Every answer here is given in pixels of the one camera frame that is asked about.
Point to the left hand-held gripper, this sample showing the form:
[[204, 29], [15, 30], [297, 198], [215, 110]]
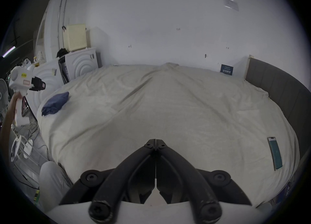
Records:
[[20, 78]]

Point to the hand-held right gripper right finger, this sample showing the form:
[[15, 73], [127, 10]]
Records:
[[175, 167]]

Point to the white standing fan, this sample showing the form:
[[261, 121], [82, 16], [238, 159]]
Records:
[[3, 95]]

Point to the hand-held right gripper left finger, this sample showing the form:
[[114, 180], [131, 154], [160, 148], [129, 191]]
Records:
[[136, 167]]

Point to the bed with beige sheet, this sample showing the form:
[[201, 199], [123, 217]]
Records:
[[170, 111]]

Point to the dark blue garment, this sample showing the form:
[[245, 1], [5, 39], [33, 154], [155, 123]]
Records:
[[54, 102]]

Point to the grey padded headboard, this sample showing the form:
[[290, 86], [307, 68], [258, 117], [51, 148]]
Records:
[[284, 89]]

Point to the smartphone with teal screen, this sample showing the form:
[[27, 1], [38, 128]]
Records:
[[276, 152]]

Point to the cream ribbed box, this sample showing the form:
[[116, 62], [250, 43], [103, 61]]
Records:
[[75, 37]]

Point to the person's legs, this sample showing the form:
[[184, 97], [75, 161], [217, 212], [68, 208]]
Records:
[[52, 184]]

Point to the person's left hand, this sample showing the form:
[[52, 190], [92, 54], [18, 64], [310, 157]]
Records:
[[14, 103]]

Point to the small dark blue card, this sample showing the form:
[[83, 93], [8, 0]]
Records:
[[227, 69]]

